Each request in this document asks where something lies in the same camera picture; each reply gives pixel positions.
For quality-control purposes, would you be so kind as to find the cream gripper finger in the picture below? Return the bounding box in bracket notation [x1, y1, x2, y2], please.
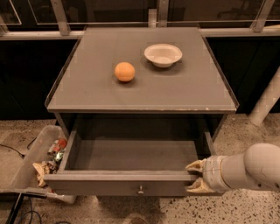
[185, 159, 206, 173]
[185, 178, 214, 193]

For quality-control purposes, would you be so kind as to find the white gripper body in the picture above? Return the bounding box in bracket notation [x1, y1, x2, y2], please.
[202, 156, 230, 193]

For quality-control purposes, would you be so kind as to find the grey top drawer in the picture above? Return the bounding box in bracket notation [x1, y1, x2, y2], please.
[45, 117, 215, 197]

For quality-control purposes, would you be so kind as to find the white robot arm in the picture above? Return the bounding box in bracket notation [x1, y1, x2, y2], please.
[185, 143, 280, 193]

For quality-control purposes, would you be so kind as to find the grey drawer cabinet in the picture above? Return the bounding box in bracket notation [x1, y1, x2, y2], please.
[44, 26, 241, 144]

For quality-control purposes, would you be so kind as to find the white paper bowl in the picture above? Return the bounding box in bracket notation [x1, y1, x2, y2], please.
[144, 44, 183, 68]

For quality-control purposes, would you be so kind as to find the orange ball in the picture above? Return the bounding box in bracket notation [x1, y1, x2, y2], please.
[114, 62, 136, 82]

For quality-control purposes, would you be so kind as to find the red soda can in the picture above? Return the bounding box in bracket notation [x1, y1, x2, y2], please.
[47, 138, 67, 156]

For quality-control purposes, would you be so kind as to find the green snack packet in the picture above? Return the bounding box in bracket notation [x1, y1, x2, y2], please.
[54, 150, 64, 163]

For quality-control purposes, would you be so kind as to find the clear plastic bin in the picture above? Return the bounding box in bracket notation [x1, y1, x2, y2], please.
[1, 125, 76, 204]

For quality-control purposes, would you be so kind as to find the tan crumpled paper bag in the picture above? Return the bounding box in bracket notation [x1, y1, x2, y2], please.
[32, 161, 58, 188]

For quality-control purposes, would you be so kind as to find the black metal stand leg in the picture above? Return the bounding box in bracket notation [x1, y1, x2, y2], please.
[5, 193, 24, 224]

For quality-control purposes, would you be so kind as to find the metal window railing frame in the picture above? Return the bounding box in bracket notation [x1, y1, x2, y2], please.
[0, 0, 280, 40]

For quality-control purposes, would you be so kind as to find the blue floor cable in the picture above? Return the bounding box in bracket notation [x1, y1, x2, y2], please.
[17, 197, 43, 224]

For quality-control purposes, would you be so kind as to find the black floor cable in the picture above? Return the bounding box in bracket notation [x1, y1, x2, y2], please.
[0, 137, 38, 158]

